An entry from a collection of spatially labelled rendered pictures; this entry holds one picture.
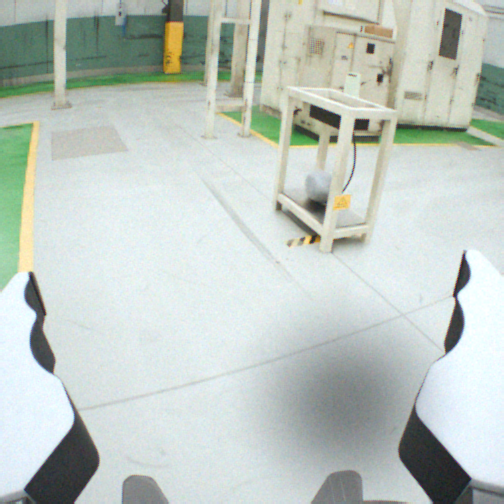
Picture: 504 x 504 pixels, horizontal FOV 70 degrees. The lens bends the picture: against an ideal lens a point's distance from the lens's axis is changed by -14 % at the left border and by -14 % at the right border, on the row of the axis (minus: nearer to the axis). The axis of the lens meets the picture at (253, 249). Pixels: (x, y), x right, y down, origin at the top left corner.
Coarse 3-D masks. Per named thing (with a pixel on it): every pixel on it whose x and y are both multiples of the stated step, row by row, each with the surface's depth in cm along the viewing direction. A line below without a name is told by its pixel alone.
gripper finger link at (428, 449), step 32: (480, 256) 10; (480, 288) 9; (480, 320) 8; (448, 352) 8; (480, 352) 7; (448, 384) 7; (480, 384) 7; (416, 416) 6; (448, 416) 6; (480, 416) 6; (416, 448) 6; (448, 448) 6; (480, 448) 5; (416, 480) 7; (448, 480) 6; (480, 480) 5
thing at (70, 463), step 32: (32, 288) 11; (0, 320) 9; (32, 320) 9; (0, 352) 8; (32, 352) 8; (0, 384) 7; (32, 384) 7; (0, 416) 6; (32, 416) 7; (64, 416) 7; (0, 448) 6; (32, 448) 6; (64, 448) 6; (96, 448) 7; (0, 480) 5; (32, 480) 5; (64, 480) 6
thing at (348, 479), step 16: (128, 480) 5; (144, 480) 5; (336, 480) 5; (352, 480) 5; (128, 496) 5; (144, 496) 5; (160, 496) 5; (320, 496) 5; (336, 496) 5; (352, 496) 5
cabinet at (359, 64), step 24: (312, 48) 399; (336, 48) 373; (360, 48) 385; (384, 48) 397; (312, 72) 409; (336, 72) 388; (360, 72) 400; (384, 72) 413; (360, 96) 416; (384, 96) 430; (312, 120) 427
